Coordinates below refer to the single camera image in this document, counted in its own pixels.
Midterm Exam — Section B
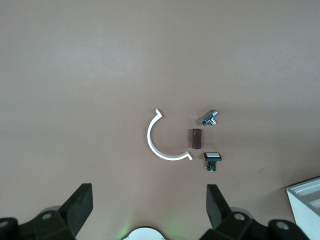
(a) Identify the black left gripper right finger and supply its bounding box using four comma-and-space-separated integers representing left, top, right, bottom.
199, 184, 269, 240

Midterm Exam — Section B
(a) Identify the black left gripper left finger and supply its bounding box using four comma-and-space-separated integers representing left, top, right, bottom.
32, 183, 94, 240

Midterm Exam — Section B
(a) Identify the white-capped black push button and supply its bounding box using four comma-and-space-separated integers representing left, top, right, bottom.
201, 151, 223, 174

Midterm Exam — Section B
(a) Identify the white drawer cabinet housing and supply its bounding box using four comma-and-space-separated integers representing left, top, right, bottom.
285, 176, 320, 240

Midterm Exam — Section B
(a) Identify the brown plastic block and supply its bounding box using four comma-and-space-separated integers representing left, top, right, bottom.
187, 127, 203, 150

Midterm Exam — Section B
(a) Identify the chrome metal valve fitting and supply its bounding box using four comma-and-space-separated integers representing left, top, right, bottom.
201, 109, 220, 127

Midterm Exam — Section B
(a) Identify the white half-ring pipe clamp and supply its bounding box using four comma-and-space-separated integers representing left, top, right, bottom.
146, 107, 194, 162

